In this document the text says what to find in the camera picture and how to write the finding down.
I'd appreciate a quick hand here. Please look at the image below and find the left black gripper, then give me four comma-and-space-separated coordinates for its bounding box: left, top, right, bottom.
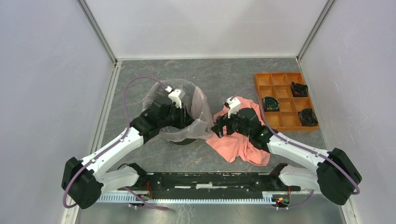
159, 102, 195, 129

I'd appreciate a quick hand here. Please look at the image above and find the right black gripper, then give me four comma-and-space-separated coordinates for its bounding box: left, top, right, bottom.
211, 106, 251, 138

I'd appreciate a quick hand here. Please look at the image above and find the pink plastic trash bag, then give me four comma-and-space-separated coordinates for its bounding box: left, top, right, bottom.
141, 78, 215, 143

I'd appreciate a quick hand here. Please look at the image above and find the black plastic trash bin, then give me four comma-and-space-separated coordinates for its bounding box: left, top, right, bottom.
148, 78, 205, 146

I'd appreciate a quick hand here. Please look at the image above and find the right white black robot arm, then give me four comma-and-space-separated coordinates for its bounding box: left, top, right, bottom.
211, 108, 362, 205

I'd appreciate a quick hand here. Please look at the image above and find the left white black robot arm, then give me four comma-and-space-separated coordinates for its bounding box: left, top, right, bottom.
61, 95, 193, 209

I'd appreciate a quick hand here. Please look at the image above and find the salmon pink cloth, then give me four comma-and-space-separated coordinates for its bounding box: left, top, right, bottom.
206, 97, 270, 166

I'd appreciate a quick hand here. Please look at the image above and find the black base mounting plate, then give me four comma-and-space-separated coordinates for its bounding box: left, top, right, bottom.
130, 172, 301, 199

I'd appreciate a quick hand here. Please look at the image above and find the orange compartment tray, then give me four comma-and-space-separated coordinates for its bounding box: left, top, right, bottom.
254, 72, 319, 132

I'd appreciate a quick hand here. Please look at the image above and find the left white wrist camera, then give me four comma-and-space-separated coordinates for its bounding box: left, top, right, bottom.
165, 86, 185, 109

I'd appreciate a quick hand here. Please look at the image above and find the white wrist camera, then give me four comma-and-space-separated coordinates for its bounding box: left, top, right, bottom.
224, 97, 241, 118
165, 86, 185, 109

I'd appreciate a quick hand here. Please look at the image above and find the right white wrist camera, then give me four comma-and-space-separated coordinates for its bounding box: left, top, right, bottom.
224, 97, 241, 118

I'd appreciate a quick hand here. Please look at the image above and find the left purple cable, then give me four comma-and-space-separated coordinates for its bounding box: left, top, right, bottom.
63, 76, 168, 209

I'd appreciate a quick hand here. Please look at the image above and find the purple cable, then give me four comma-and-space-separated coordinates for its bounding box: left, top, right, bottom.
63, 76, 168, 209
229, 87, 361, 210

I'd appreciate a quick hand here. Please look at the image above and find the black coiled cable top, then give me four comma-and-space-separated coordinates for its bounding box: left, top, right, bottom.
289, 81, 309, 98

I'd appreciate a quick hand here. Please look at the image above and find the black coiled cable in tray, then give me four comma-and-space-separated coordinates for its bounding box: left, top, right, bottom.
298, 108, 319, 127

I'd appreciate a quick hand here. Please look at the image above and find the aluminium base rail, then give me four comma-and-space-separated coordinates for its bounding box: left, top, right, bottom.
71, 172, 352, 205

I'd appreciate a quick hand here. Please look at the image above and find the left aluminium corner post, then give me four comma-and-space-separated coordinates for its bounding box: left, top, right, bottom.
77, 0, 118, 64

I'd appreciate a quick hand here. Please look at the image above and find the aluminium corner post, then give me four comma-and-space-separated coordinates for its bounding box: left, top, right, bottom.
296, 0, 336, 63
77, 0, 118, 64

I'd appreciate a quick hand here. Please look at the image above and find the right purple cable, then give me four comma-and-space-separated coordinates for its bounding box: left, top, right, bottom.
229, 87, 361, 210

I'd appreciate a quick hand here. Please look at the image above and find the right aluminium corner post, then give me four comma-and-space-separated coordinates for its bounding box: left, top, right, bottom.
296, 0, 336, 63

